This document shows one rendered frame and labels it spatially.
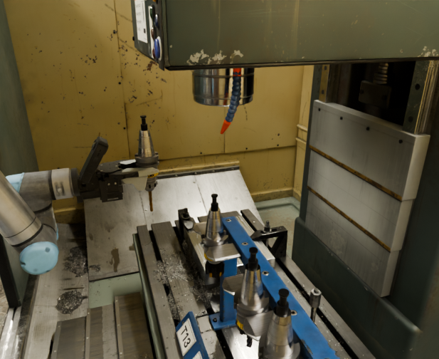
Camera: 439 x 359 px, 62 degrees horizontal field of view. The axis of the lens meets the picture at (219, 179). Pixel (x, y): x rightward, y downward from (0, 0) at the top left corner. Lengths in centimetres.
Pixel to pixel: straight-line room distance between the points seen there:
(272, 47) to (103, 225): 145
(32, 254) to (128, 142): 124
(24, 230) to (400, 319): 104
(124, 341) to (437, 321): 93
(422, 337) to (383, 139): 58
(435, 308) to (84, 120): 165
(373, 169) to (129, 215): 124
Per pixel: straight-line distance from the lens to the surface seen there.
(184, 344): 102
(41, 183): 97
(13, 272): 140
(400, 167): 108
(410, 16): 82
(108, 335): 136
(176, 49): 61
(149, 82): 196
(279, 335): 58
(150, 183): 99
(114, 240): 187
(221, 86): 90
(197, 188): 207
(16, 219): 86
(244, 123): 215
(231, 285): 73
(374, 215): 120
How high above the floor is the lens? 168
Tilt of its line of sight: 24 degrees down
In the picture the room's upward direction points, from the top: straight up
